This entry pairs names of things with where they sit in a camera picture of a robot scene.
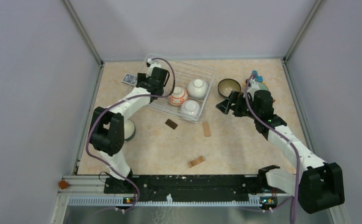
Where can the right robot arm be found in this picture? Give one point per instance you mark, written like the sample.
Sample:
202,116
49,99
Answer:
317,185

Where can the white wire dish rack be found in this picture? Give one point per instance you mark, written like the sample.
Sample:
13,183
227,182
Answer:
180,73

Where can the plain white bowl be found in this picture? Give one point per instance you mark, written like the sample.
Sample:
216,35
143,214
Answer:
197,89

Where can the light wooden block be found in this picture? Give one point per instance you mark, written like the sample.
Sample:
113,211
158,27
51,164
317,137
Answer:
206,129

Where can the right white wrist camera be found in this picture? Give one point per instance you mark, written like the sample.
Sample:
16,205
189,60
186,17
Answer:
253,86

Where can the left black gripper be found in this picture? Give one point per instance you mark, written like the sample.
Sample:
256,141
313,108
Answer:
142,77

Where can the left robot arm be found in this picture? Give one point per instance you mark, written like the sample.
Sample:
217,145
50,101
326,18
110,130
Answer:
107,129

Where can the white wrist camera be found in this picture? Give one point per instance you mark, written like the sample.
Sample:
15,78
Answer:
253,86
151,64

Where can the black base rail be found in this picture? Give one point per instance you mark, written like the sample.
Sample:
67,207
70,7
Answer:
189,188

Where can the orange block on frame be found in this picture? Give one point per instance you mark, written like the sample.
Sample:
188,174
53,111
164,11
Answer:
63,184

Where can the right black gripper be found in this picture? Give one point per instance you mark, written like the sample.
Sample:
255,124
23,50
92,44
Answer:
234,97

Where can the tan wooden arch block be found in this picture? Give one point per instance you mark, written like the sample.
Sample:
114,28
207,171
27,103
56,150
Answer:
196,161

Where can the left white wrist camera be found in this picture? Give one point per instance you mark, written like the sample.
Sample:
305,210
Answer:
151,64

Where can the blue bowl white dots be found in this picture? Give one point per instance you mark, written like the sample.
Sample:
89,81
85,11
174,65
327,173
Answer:
129,130

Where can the colourful toy brick car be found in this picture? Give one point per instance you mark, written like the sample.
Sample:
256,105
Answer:
254,79

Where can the dark brown wooden block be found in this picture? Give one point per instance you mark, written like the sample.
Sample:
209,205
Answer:
171,124

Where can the white bowl front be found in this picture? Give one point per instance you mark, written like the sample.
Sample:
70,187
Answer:
190,107

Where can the white bowl orange pattern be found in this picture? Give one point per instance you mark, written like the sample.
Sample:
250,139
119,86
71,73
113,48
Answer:
179,96

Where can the dark blue bowl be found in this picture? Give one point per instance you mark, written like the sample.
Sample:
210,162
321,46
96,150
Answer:
226,86

